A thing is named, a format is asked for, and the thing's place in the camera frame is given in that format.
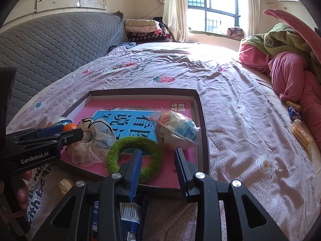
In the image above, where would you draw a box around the grey quilted headboard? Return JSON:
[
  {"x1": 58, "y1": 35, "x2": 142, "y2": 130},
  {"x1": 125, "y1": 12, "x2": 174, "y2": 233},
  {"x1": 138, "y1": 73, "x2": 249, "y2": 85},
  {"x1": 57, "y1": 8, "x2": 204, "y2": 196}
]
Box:
[{"x1": 0, "y1": 11, "x2": 126, "y2": 121}]

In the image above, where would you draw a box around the small blue snack packet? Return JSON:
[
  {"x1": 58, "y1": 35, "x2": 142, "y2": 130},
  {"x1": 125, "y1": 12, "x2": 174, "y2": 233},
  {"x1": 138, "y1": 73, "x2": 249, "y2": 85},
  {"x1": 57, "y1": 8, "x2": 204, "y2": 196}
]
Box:
[{"x1": 288, "y1": 107, "x2": 303, "y2": 122}]

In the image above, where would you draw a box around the blue tissue packet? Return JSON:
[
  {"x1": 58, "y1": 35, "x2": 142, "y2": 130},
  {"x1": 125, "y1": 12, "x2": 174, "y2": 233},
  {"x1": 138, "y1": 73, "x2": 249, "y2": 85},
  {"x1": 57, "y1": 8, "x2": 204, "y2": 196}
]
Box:
[{"x1": 90, "y1": 194, "x2": 148, "y2": 241}]

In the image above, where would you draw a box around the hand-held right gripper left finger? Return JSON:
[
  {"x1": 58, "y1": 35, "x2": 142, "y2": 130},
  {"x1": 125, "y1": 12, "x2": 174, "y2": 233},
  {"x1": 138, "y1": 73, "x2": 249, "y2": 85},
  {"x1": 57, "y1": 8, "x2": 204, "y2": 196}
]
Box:
[{"x1": 33, "y1": 148, "x2": 144, "y2": 241}]

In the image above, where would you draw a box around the white blue plastic-wrapped ball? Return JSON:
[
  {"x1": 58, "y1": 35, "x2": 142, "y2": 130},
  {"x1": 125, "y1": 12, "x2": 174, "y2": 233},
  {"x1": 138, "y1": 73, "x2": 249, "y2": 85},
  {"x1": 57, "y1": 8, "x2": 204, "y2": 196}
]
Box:
[{"x1": 148, "y1": 110, "x2": 201, "y2": 151}]

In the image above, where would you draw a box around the barred window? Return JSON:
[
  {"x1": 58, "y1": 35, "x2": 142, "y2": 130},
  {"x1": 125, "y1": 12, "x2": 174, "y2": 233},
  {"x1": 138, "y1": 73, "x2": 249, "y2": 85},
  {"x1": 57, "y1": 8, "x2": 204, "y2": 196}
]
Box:
[{"x1": 186, "y1": 0, "x2": 241, "y2": 34}]

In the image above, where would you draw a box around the person's left hand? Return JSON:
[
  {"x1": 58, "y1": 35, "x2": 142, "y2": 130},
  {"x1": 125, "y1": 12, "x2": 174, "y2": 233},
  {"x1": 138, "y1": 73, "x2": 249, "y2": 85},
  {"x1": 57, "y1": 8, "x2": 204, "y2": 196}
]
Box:
[{"x1": 14, "y1": 169, "x2": 34, "y2": 210}]

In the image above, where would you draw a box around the green blanket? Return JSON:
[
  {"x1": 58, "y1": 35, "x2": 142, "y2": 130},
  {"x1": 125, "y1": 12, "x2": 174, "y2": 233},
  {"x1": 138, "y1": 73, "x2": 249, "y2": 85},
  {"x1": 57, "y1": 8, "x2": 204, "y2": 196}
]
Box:
[{"x1": 241, "y1": 22, "x2": 321, "y2": 68}]

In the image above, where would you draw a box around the large pink cushion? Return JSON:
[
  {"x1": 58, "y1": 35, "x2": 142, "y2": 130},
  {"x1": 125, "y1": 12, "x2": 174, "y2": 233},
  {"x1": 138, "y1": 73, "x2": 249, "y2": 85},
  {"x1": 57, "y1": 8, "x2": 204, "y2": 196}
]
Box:
[{"x1": 263, "y1": 9, "x2": 321, "y2": 53}]

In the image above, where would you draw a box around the dark checkered folded blanket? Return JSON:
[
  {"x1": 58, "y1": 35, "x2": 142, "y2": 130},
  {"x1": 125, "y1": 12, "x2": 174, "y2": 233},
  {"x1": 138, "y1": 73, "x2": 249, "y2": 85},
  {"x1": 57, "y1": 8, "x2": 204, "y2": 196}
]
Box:
[{"x1": 127, "y1": 29, "x2": 173, "y2": 43}]

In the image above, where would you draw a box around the wrapped round snack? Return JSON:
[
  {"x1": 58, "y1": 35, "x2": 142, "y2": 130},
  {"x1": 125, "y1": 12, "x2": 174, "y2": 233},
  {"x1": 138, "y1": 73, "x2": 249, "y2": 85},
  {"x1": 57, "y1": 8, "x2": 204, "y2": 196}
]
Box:
[{"x1": 58, "y1": 179, "x2": 76, "y2": 195}]

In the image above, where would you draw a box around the printed strawberry bedsheet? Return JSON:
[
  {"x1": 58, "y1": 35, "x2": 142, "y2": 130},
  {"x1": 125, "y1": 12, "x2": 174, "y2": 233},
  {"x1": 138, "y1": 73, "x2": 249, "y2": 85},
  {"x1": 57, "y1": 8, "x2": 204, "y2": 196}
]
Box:
[{"x1": 5, "y1": 41, "x2": 321, "y2": 241}]

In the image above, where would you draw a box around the pink blanket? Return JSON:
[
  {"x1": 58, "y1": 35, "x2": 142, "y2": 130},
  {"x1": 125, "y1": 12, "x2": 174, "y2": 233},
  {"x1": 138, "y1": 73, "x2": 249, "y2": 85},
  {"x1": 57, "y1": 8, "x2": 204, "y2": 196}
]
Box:
[{"x1": 238, "y1": 40, "x2": 321, "y2": 153}]

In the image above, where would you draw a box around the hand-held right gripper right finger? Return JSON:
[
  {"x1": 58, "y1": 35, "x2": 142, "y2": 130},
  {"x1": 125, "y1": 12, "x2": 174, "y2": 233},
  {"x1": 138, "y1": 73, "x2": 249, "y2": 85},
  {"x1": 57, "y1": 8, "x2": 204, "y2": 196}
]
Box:
[{"x1": 174, "y1": 148, "x2": 287, "y2": 241}]

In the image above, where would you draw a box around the cream curtain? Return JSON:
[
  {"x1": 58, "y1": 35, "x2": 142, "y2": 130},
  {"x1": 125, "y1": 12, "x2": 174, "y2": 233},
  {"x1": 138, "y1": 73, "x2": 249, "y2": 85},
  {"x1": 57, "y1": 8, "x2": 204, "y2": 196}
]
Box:
[
  {"x1": 157, "y1": 0, "x2": 190, "y2": 43},
  {"x1": 236, "y1": 0, "x2": 264, "y2": 38}
]

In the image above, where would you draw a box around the cream folded blanket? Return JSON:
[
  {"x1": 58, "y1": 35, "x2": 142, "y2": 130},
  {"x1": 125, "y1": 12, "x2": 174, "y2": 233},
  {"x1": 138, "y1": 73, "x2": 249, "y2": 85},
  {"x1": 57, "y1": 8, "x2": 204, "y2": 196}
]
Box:
[{"x1": 124, "y1": 19, "x2": 161, "y2": 34}]

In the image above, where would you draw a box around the yellow snack bar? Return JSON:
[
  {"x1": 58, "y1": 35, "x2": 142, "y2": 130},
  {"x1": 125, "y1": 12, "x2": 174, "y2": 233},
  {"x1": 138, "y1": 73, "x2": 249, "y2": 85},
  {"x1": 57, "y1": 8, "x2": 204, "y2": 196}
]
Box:
[
  {"x1": 284, "y1": 100, "x2": 303, "y2": 111},
  {"x1": 291, "y1": 120, "x2": 314, "y2": 152}
]

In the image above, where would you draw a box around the sheer mesh drawstring pouch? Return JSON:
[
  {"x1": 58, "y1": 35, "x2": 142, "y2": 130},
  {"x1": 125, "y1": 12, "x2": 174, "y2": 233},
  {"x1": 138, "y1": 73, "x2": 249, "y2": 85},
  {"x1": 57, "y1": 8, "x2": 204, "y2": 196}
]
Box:
[{"x1": 66, "y1": 118, "x2": 116, "y2": 167}]

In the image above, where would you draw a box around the patterned blanket on windowsill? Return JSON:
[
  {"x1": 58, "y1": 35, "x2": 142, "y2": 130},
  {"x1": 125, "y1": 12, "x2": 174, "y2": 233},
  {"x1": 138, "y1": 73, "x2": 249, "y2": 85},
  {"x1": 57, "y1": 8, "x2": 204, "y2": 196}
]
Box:
[{"x1": 226, "y1": 27, "x2": 245, "y2": 39}]

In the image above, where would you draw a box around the green fuzzy ring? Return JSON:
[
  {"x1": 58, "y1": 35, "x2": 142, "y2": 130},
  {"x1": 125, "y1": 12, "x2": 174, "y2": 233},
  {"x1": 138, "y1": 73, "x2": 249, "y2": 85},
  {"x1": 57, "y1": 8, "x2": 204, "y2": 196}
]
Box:
[{"x1": 106, "y1": 137, "x2": 163, "y2": 184}]

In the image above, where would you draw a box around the shallow cardboard box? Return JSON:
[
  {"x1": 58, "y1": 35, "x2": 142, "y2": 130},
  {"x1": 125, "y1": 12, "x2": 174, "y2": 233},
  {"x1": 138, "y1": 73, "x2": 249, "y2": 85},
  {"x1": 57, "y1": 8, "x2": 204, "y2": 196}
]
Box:
[{"x1": 59, "y1": 88, "x2": 210, "y2": 197}]

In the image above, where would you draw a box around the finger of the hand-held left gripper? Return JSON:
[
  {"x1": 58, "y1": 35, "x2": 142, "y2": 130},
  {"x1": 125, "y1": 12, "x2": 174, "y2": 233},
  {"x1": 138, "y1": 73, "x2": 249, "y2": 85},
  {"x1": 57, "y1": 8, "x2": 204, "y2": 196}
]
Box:
[
  {"x1": 11, "y1": 124, "x2": 68, "y2": 141},
  {"x1": 12, "y1": 128, "x2": 85, "y2": 148}
]

